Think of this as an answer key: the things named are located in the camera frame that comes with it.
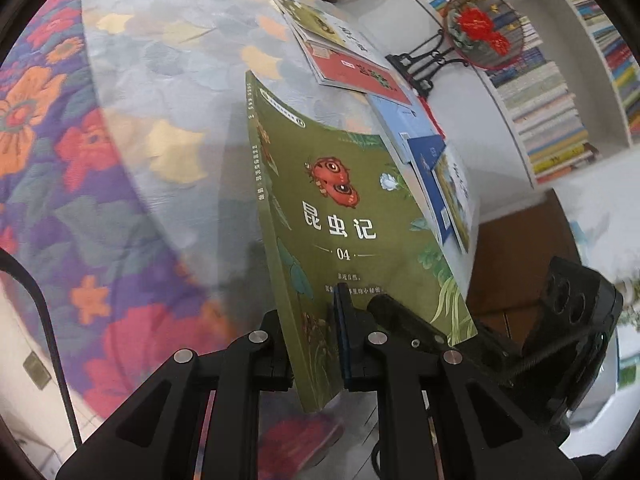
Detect brown wooden cabinet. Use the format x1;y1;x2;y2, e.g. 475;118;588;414
462;187;593;346

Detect pale landscape cover book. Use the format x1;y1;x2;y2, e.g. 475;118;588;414
271;0;372;61
431;146;482;255

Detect small grey floor plate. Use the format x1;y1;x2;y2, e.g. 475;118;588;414
25;352;51;391

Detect white bookshelf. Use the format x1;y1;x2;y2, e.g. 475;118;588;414
547;0;640;136
385;0;640;191

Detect red paperback book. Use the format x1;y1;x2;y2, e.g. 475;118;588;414
301;37;416;107

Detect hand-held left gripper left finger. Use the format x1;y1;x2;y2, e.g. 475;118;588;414
55;309;296;480

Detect black cable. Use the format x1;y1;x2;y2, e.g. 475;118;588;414
507;331;608;377
0;247;83;448

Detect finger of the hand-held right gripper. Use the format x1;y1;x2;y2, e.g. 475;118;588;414
366;293;512;387

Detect dark blue paperback book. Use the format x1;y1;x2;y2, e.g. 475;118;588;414
405;135;453;246

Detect round embroidered fan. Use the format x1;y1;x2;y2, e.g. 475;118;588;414
442;0;526;71

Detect light blue willow book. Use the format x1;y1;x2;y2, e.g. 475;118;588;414
369;94;447;165

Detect olive green insect book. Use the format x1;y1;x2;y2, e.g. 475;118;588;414
245;71;478;413

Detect black fan stand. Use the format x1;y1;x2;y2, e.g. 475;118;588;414
385;27;471;100

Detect purple floral cloth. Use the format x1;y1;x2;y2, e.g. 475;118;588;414
0;0;346;476

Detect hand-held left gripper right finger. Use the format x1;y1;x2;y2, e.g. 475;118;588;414
334;283;584;480

